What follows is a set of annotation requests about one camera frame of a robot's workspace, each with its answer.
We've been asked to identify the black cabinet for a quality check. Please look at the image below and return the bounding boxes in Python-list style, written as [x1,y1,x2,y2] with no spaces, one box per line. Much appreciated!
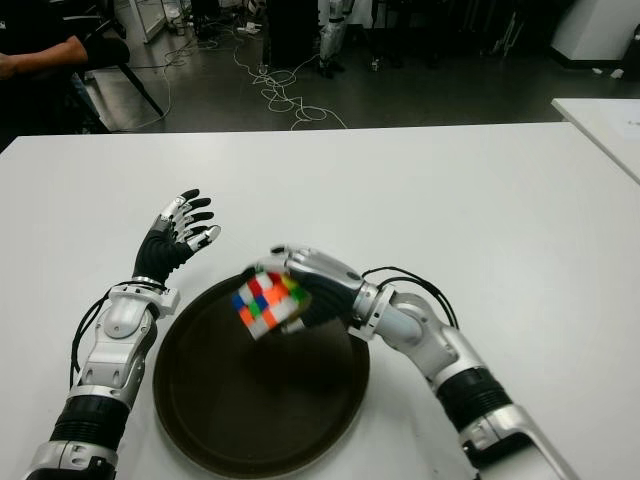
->
[267,0,324,69]

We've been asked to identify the white tangled floor cable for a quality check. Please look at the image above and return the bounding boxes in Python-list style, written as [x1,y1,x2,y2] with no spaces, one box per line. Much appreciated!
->
[232,29,351,131]

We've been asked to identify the bystander bare forearm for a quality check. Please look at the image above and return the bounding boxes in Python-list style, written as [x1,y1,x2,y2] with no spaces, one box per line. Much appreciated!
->
[0,35,89,80]

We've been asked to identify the dark brown round plate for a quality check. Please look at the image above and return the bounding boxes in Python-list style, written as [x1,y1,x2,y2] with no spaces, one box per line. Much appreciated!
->
[152,277,372,464]

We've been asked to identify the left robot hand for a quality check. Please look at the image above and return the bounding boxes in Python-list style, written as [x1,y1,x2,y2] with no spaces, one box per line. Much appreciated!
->
[132,188,222,290]

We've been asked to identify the multicoloured Rubik's cube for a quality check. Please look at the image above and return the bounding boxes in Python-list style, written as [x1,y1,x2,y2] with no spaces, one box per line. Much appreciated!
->
[230,269,314,341]

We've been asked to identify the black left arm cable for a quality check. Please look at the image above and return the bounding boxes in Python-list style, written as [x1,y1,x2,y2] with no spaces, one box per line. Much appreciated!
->
[69,289,116,389]

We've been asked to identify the black chair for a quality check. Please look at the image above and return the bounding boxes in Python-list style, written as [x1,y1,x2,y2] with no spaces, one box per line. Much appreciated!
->
[69,14,166,134]

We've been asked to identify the white machine housing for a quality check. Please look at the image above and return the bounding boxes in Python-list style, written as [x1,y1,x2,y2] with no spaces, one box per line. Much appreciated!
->
[549,0,640,64]

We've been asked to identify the silver humanoid robot legs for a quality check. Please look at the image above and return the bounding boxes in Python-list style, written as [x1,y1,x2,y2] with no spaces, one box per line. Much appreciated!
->
[317,0,351,79]

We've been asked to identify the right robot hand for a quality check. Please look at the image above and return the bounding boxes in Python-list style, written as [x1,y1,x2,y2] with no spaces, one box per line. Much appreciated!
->
[242,243,364,335]

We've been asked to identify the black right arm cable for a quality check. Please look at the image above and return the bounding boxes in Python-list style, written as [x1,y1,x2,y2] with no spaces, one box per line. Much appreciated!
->
[360,266,460,329]

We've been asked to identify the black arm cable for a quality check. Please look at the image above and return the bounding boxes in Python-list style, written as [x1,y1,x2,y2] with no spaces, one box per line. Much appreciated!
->
[360,266,460,329]
[69,289,116,389]

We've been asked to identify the seated person black clothes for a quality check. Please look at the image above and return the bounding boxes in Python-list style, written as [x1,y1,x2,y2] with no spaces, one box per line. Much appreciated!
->
[0,0,131,136]

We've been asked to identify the white side table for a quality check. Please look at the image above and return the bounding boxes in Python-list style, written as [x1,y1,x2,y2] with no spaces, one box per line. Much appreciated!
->
[549,97,640,184]

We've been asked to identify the folded metal stand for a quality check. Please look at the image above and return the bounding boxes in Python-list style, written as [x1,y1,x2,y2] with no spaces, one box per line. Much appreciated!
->
[492,9,526,56]

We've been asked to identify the white cabinet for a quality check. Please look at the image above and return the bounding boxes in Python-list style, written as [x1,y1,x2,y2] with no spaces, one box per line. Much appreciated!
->
[114,0,169,44]

